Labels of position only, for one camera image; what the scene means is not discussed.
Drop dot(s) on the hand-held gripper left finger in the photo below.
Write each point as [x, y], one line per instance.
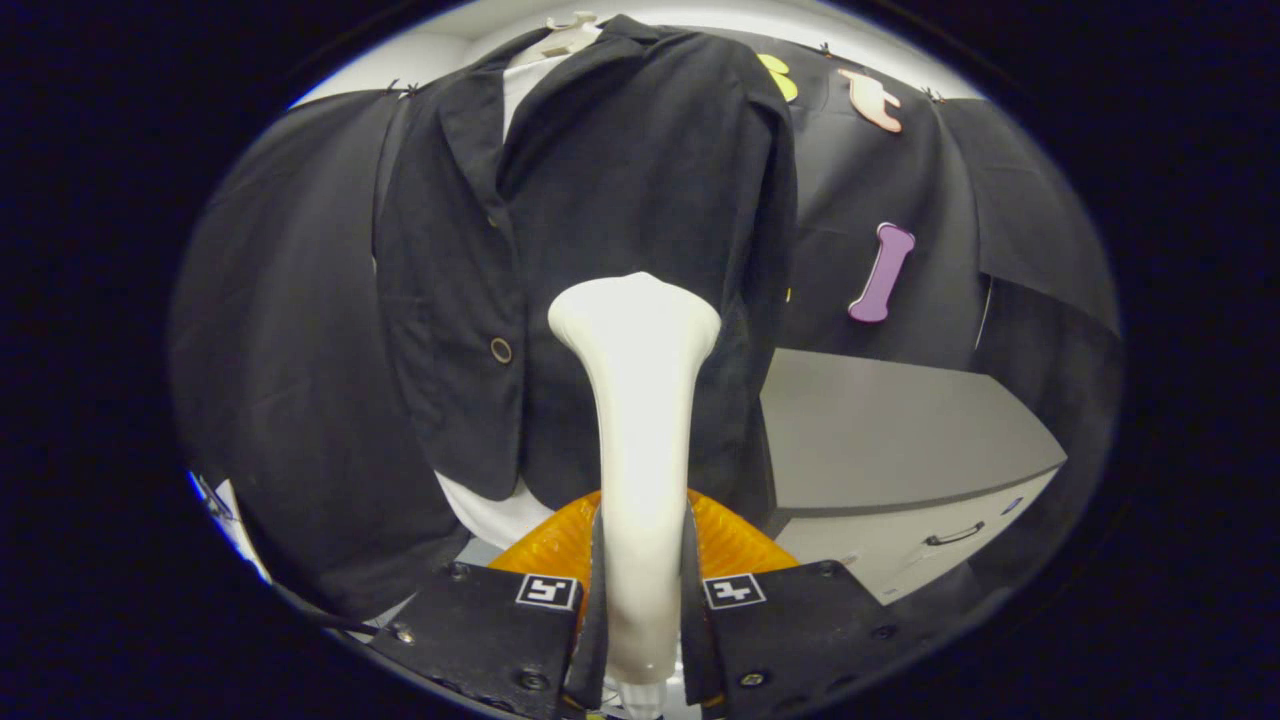
[480, 640]

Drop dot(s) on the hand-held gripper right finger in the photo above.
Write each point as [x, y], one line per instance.
[800, 640]

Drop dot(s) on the white shirt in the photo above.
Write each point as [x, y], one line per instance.
[490, 515]

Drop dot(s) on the white garment steamer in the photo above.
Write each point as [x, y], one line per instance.
[640, 420]

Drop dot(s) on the black suit jacket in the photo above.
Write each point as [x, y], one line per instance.
[620, 180]

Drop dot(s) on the white clothes hanger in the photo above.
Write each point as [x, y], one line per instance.
[572, 35]

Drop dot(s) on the grey cabinet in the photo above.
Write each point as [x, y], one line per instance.
[880, 440]

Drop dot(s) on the white equipment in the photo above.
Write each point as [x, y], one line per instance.
[235, 520]

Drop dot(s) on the black backdrop cloth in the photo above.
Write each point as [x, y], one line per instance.
[290, 350]

